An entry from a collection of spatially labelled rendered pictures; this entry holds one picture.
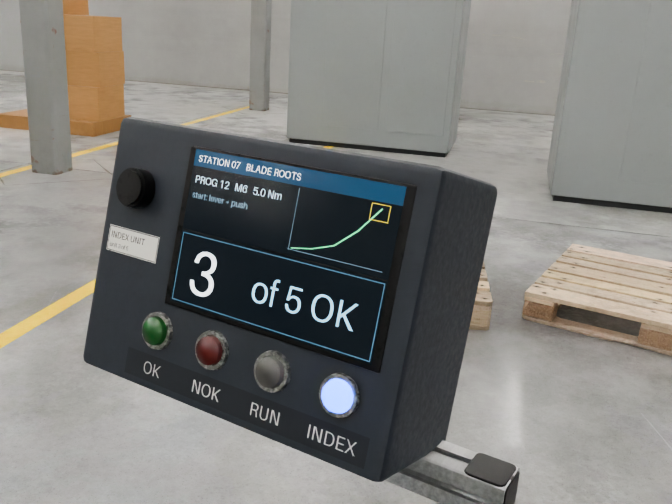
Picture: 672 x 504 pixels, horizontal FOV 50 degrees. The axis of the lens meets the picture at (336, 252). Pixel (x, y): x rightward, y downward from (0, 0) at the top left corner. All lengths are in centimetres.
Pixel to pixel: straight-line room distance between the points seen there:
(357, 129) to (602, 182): 284
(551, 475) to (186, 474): 114
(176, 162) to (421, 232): 19
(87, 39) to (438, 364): 784
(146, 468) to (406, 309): 197
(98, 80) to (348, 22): 273
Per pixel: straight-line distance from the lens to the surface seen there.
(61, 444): 251
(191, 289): 50
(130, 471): 234
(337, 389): 43
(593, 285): 379
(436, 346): 46
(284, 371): 45
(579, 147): 613
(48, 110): 623
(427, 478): 52
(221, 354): 48
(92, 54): 824
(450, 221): 43
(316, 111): 793
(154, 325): 51
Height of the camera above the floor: 133
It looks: 18 degrees down
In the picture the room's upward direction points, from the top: 3 degrees clockwise
